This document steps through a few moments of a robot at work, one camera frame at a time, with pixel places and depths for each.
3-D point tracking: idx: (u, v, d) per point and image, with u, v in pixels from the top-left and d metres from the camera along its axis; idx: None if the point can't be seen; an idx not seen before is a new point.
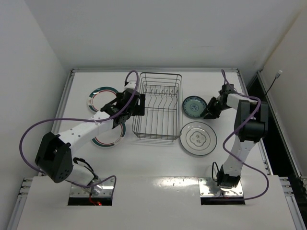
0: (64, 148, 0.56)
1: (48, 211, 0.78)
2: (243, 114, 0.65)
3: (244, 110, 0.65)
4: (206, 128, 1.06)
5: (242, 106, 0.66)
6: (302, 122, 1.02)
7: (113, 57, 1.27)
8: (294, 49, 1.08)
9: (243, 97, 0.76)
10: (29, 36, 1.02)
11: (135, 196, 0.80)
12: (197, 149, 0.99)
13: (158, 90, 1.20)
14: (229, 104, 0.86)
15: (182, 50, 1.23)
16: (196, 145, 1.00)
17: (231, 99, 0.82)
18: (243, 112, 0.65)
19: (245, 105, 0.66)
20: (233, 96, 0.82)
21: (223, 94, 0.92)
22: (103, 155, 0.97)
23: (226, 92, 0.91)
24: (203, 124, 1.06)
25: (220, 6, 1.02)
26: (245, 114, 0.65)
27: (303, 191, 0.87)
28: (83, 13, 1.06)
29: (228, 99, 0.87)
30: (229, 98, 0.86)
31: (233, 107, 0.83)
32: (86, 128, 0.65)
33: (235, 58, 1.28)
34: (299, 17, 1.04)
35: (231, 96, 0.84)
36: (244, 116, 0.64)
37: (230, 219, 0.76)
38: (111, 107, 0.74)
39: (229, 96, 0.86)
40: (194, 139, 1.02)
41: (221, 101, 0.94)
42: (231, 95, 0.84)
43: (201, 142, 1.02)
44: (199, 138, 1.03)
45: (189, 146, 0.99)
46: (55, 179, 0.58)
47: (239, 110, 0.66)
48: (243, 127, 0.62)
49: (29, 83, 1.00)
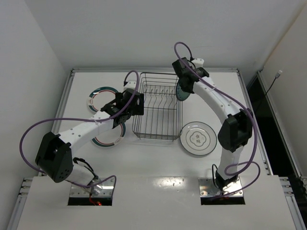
0: (64, 147, 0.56)
1: (48, 211, 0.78)
2: (236, 138, 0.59)
3: (235, 133, 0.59)
4: (206, 128, 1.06)
5: (232, 127, 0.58)
6: (301, 122, 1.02)
7: (113, 57, 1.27)
8: (293, 49, 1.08)
9: (218, 96, 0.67)
10: (29, 36, 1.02)
11: (135, 196, 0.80)
12: (197, 149, 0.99)
13: (158, 90, 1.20)
14: (197, 93, 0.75)
15: (182, 50, 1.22)
16: (195, 143, 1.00)
17: (201, 91, 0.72)
18: (234, 132, 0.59)
19: (235, 127, 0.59)
20: (206, 91, 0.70)
21: (184, 76, 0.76)
22: (103, 155, 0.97)
23: (185, 74, 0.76)
24: (202, 124, 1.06)
25: (219, 6, 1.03)
26: (236, 132, 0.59)
27: (303, 191, 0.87)
28: (82, 13, 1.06)
29: (193, 86, 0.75)
30: (196, 87, 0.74)
31: (201, 96, 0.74)
32: (86, 127, 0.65)
33: (235, 58, 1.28)
34: (299, 17, 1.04)
35: (202, 89, 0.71)
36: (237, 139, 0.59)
37: (230, 219, 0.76)
38: (112, 107, 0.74)
39: (196, 85, 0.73)
40: (194, 139, 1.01)
41: (183, 85, 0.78)
42: (200, 87, 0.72)
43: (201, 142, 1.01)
44: (199, 138, 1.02)
45: (189, 146, 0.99)
46: (56, 179, 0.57)
47: (230, 132, 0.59)
48: (236, 143, 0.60)
49: (28, 83, 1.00)
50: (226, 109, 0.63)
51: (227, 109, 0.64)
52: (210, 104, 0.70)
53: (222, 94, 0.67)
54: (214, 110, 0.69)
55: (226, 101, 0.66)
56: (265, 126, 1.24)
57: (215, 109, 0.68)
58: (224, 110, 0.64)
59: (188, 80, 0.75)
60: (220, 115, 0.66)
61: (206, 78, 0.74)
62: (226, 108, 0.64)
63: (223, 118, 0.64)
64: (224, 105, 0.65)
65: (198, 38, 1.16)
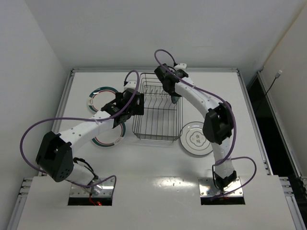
0: (65, 147, 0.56)
1: (48, 211, 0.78)
2: (219, 130, 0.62)
3: (218, 126, 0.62)
4: None
5: (214, 120, 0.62)
6: (301, 122, 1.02)
7: (114, 57, 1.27)
8: (293, 49, 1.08)
9: (198, 94, 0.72)
10: (29, 36, 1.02)
11: (136, 196, 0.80)
12: (197, 149, 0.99)
13: (158, 91, 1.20)
14: (180, 93, 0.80)
15: (181, 50, 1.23)
16: (195, 143, 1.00)
17: (183, 91, 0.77)
18: (217, 125, 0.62)
19: (217, 120, 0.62)
20: (186, 90, 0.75)
21: (165, 79, 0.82)
22: (103, 155, 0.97)
23: (166, 77, 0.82)
24: (202, 124, 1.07)
25: (219, 6, 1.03)
26: (218, 124, 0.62)
27: (303, 191, 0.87)
28: (82, 13, 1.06)
29: (175, 87, 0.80)
30: (178, 88, 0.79)
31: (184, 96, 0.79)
32: (86, 127, 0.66)
33: (235, 58, 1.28)
34: (299, 17, 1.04)
35: (184, 89, 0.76)
36: (220, 131, 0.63)
37: (231, 219, 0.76)
38: (112, 107, 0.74)
39: (177, 86, 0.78)
40: (194, 139, 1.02)
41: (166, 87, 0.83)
42: (182, 87, 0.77)
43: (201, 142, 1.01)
44: (199, 138, 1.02)
45: (189, 146, 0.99)
46: (56, 178, 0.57)
47: (212, 124, 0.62)
48: (220, 135, 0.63)
49: (28, 83, 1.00)
50: (206, 105, 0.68)
51: (207, 104, 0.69)
52: (193, 102, 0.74)
53: (201, 91, 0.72)
54: (196, 108, 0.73)
55: (206, 97, 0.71)
56: (265, 126, 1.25)
57: (197, 107, 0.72)
58: (205, 106, 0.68)
59: (170, 82, 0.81)
60: (202, 110, 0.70)
61: (186, 78, 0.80)
62: (206, 103, 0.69)
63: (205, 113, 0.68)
64: (205, 101, 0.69)
65: (198, 38, 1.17)
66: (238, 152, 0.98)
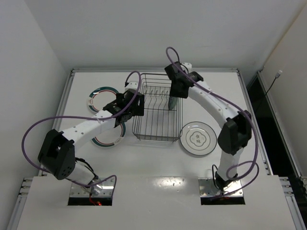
0: (68, 144, 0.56)
1: (48, 211, 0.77)
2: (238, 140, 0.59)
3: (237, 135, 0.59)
4: (206, 128, 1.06)
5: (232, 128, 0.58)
6: (301, 122, 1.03)
7: (114, 57, 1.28)
8: (293, 50, 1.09)
9: (216, 100, 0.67)
10: (29, 36, 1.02)
11: (136, 196, 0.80)
12: (197, 149, 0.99)
13: (158, 91, 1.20)
14: (193, 97, 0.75)
15: (182, 50, 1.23)
16: (195, 143, 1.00)
17: (197, 96, 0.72)
18: (235, 134, 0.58)
19: (236, 129, 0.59)
20: (201, 96, 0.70)
21: (177, 81, 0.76)
22: (103, 155, 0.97)
23: (178, 78, 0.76)
24: (202, 124, 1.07)
25: (219, 7, 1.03)
26: (236, 133, 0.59)
27: (303, 191, 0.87)
28: (82, 12, 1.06)
29: (189, 91, 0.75)
30: (191, 93, 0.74)
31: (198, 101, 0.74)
32: (88, 125, 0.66)
33: (235, 59, 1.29)
34: (299, 17, 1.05)
35: (199, 94, 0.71)
36: (238, 141, 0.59)
37: (231, 219, 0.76)
38: (113, 106, 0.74)
39: (192, 90, 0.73)
40: (194, 139, 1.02)
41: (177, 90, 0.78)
42: (196, 91, 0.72)
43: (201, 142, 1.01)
44: (199, 138, 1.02)
45: (189, 146, 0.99)
46: (58, 176, 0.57)
47: (230, 133, 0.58)
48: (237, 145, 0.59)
49: (28, 82, 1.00)
50: (225, 113, 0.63)
51: (226, 112, 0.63)
52: (207, 109, 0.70)
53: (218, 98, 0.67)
54: (211, 115, 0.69)
55: (223, 105, 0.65)
56: (265, 126, 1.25)
57: (213, 114, 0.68)
58: (222, 114, 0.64)
59: (182, 85, 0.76)
60: (218, 119, 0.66)
61: (202, 82, 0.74)
62: (224, 111, 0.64)
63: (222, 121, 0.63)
64: (222, 109, 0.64)
65: (198, 38, 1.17)
66: None
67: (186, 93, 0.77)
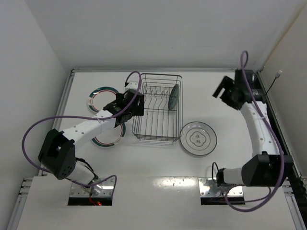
0: (68, 144, 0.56)
1: (48, 211, 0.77)
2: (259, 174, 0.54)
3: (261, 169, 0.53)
4: (206, 128, 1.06)
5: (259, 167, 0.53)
6: (301, 122, 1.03)
7: (114, 57, 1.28)
8: (293, 49, 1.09)
9: (264, 129, 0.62)
10: (29, 36, 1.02)
11: (136, 196, 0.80)
12: (197, 149, 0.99)
13: (158, 91, 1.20)
14: (242, 111, 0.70)
15: (182, 50, 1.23)
16: (195, 143, 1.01)
17: (248, 114, 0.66)
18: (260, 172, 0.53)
19: (264, 169, 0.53)
20: (253, 117, 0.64)
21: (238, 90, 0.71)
22: (103, 155, 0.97)
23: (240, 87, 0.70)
24: (202, 124, 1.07)
25: (219, 7, 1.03)
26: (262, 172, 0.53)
27: (303, 191, 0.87)
28: (82, 13, 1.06)
29: (242, 106, 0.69)
30: (244, 108, 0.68)
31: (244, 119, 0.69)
32: (88, 126, 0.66)
33: (234, 59, 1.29)
34: (299, 18, 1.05)
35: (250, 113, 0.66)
36: (260, 174, 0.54)
37: (230, 219, 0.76)
38: (113, 106, 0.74)
39: (246, 106, 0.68)
40: (194, 139, 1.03)
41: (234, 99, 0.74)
42: (249, 110, 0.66)
43: (201, 142, 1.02)
44: (199, 138, 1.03)
45: (189, 146, 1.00)
46: (58, 176, 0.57)
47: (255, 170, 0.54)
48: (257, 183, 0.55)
49: (28, 82, 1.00)
50: (264, 146, 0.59)
51: (265, 145, 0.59)
52: (250, 130, 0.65)
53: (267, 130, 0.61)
54: (250, 137, 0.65)
55: (268, 137, 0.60)
56: None
57: (253, 138, 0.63)
58: (261, 145, 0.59)
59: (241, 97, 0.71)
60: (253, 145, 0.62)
61: (262, 104, 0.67)
62: (264, 143, 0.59)
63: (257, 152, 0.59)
64: (264, 140, 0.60)
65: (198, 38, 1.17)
66: (238, 152, 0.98)
67: (241, 105, 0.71)
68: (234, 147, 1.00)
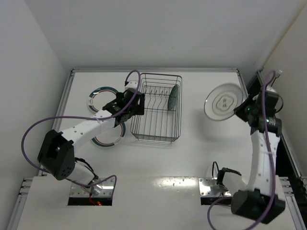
0: (67, 145, 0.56)
1: (48, 212, 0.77)
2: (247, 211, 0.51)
3: (250, 207, 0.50)
4: (233, 87, 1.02)
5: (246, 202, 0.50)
6: (301, 122, 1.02)
7: (114, 57, 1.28)
8: (293, 48, 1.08)
9: (267, 165, 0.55)
10: (29, 36, 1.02)
11: (136, 196, 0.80)
12: (222, 114, 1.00)
13: (158, 91, 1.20)
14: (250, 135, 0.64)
15: (182, 50, 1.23)
16: (223, 110, 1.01)
17: (255, 141, 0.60)
18: (247, 208, 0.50)
19: (251, 208, 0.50)
20: (259, 149, 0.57)
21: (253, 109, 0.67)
22: (103, 155, 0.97)
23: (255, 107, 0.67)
24: (226, 85, 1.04)
25: (219, 7, 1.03)
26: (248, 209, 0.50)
27: (303, 191, 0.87)
28: (82, 13, 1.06)
29: (253, 133, 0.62)
30: (254, 135, 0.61)
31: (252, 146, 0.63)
32: (88, 126, 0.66)
33: (235, 58, 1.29)
34: (299, 17, 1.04)
35: (258, 143, 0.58)
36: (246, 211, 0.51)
37: (230, 219, 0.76)
38: (113, 106, 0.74)
39: (255, 133, 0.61)
40: (220, 104, 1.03)
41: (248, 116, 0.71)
42: (258, 140, 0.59)
43: (227, 105, 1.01)
44: (226, 101, 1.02)
45: (213, 114, 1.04)
46: (58, 177, 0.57)
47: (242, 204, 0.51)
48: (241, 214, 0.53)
49: (28, 82, 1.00)
50: (259, 182, 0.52)
51: (261, 182, 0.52)
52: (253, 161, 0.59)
53: (271, 168, 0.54)
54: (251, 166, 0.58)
55: (267, 173, 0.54)
56: None
57: (252, 168, 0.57)
58: (256, 180, 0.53)
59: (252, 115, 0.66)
60: (254, 159, 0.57)
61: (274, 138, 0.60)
62: (261, 180, 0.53)
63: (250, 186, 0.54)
64: (262, 176, 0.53)
65: (197, 38, 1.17)
66: (238, 152, 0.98)
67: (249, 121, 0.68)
68: (234, 148, 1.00)
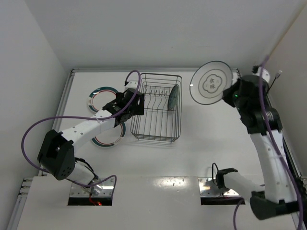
0: (67, 145, 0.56)
1: (48, 211, 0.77)
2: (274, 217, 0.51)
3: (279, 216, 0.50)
4: (219, 66, 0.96)
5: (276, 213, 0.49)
6: (301, 122, 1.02)
7: (114, 57, 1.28)
8: (293, 48, 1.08)
9: (281, 170, 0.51)
10: (29, 36, 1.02)
11: (136, 196, 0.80)
12: (209, 97, 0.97)
13: (158, 91, 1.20)
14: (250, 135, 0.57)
15: (182, 50, 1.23)
16: (211, 93, 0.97)
17: (259, 145, 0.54)
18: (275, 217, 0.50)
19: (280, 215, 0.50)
20: (267, 155, 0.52)
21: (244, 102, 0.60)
22: (103, 155, 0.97)
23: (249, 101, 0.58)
24: (212, 64, 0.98)
25: (219, 7, 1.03)
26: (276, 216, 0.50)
27: None
28: (82, 13, 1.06)
29: (253, 134, 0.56)
30: (255, 138, 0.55)
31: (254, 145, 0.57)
32: (87, 126, 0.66)
33: (234, 58, 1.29)
34: (299, 17, 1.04)
35: (263, 147, 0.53)
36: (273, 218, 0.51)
37: (230, 219, 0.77)
38: (113, 106, 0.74)
39: (257, 136, 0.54)
40: (207, 85, 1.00)
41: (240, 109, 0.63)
42: (263, 144, 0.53)
43: (214, 86, 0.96)
44: (213, 82, 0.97)
45: (201, 96, 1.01)
46: (58, 177, 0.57)
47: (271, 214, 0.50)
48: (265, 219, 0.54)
49: (28, 82, 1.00)
50: (281, 192, 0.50)
51: (283, 192, 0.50)
52: (262, 166, 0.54)
53: (286, 173, 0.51)
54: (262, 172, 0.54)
55: (285, 179, 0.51)
56: None
57: (265, 176, 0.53)
58: (277, 190, 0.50)
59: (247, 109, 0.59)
60: (264, 168, 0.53)
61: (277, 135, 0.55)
62: (282, 189, 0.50)
63: (271, 197, 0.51)
64: (281, 185, 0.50)
65: (197, 38, 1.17)
66: (238, 152, 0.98)
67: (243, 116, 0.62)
68: (234, 147, 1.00)
